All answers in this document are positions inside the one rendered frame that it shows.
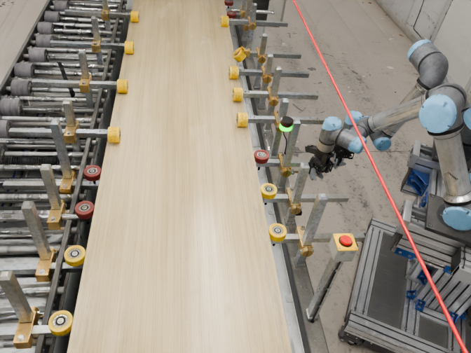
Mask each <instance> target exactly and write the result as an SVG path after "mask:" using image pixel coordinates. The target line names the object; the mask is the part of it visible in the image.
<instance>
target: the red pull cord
mask: <svg viewBox="0 0 471 353"><path fill-rule="evenodd" d="M293 2H294V5H295V6H296V9H297V10H298V12H299V15H300V16H301V19H302V20H303V23H304V25H305V27H306V29H307V31H308V33H309V35H310V37H311V39H312V41H313V43H314V46H315V48H316V50H317V52H318V54H319V56H320V58H321V60H322V62H323V64H324V66H325V69H326V70H327V73H328V74H329V77H330V78H331V80H332V83H333V84H334V87H335V89H336V91H337V93H338V95H339V97H340V99H341V101H342V103H343V106H344V108H345V110H346V112H347V114H348V116H349V118H350V120H351V122H352V124H353V127H354V128H355V131H356V133H357V135H358V137H359V138H360V141H361V142H362V145H363V147H364V149H365V151H366V153H367V155H368V157H369V159H370V161H371V163H372V165H373V168H374V170H375V172H376V174H377V176H378V178H379V180H380V182H381V184H382V186H383V189H384V191H385V193H386V195H387V196H388V199H389V201H390V203H391V205H392V208H393V209H394V211H395V213H396V215H397V217H398V219H399V221H400V223H401V225H402V228H403V230H404V232H405V234H406V236H407V238H408V240H409V242H410V244H411V246H412V248H413V250H414V253H415V255H416V257H417V259H418V261H419V263H420V264H421V267H422V269H423V271H424V273H425V276H426V277H427V279H428V281H429V283H430V285H431V287H432V290H433V292H434V294H435V296H436V298H437V300H438V302H439V304H440V306H441V308H442V311H443V313H444V315H445V317H446V319H447V321H448V323H449V325H450V327H451V329H452V331H453V334H454V335H455V337H456V340H457V341H458V344H459V345H460V348H461V349H462V352H463V353H468V351H467V349H466V347H465V345H464V343H463V341H462V339H461V337H460V335H459V333H458V331H457V329H456V327H455V325H454V323H453V321H452V319H451V316H450V314H449V312H448V310H447V308H446V306H445V304H444V302H443V300H442V298H441V296H440V294H439V292H438V290H437V288H436V286H435V284H434V282H433V280H432V278H431V276H430V273H429V272H428V269H427V268H426V266H425V264H424V262H423V259H422V258H421V255H420V254H419V252H418V250H417V248H416V245H415V244H414V241H413V240H412V238H411V236H410V234H409V231H408V229H407V227H406V225H405V223H404V221H403V219H402V217H401V215H400V213H399V211H398V209H397V207H396V205H395V203H394V201H393V199H392V197H391V195H390V193H389V191H388V189H387V186H386V184H385V182H384V180H383V178H382V176H381V174H380V172H379V170H378V168H377V166H376V164H375V162H374V160H373V158H372V156H371V154H370V152H369V150H368V148H367V146H366V144H365V142H364V140H363V138H362V135H361V134H360V131H359V130H358V128H357V126H356V124H355V121H354V120H353V117H352V116H351V114H350V112H349V110H348V107H347V106H346V103H345V102H344V99H343V97H342V95H341V93H340V91H339V89H338V87H337V85H336V83H335V81H334V79H333V77H332V75H331V73H330V71H329V69H328V67H327V65H326V63H325V61H324V59H323V56H322V54H321V52H320V50H319V48H318V46H317V44H316V42H315V40H314V38H313V36H312V34H311V32H310V30H309V28H308V26H307V24H306V22H305V20H304V18H303V16H302V14H301V11H300V10H299V7H298V6H297V4H296V2H295V0H293Z"/></svg>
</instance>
